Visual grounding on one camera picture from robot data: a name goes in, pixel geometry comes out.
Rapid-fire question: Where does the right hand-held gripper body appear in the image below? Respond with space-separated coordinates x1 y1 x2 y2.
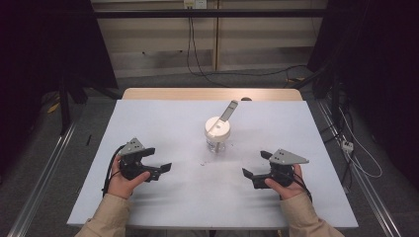
269 148 310 189

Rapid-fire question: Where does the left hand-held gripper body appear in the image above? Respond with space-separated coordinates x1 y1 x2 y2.
117 137 146 182

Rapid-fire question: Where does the clear jar with white lid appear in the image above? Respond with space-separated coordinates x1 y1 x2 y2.
204 100 239 154

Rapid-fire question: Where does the person's right hand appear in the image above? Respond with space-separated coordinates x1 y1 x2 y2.
264 163 306 201

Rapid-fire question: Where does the person's left hand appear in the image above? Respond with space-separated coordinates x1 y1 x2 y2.
106 157 152 200

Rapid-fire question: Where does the white power strip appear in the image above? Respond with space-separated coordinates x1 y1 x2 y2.
341 139 356 154

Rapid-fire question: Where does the wooden table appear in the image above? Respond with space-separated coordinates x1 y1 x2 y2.
122 87 303 102

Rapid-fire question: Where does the black metal stand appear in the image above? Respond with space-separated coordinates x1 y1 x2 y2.
58 73 73 136
291 61 344 133

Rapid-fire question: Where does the yellow floor tape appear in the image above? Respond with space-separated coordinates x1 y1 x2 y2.
46 101 61 115

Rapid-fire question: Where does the black curtain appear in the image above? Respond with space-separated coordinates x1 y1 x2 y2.
0 0 119 169
307 0 419 191

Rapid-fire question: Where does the black horizontal bar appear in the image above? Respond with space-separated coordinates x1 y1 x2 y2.
93 8 328 20

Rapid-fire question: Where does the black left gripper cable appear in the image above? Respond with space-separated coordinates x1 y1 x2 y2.
101 143 127 198

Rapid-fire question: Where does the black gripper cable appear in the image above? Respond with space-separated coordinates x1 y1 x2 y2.
101 143 127 198
292 172 313 202

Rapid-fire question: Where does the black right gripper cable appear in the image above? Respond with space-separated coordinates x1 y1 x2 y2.
292 172 313 202

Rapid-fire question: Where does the aluminium floor rail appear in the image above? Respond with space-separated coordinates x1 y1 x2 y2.
6 121 77 237
315 98 402 237

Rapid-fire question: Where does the white floor cable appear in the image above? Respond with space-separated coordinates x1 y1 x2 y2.
338 107 383 180

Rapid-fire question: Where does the black wall cable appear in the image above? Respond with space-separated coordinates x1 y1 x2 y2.
190 8 230 89
186 8 211 80

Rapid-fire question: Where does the vertical wooden wall strip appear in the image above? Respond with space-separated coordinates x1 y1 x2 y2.
211 0 221 72

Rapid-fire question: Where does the white wall socket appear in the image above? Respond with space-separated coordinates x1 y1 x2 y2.
183 0 209 10

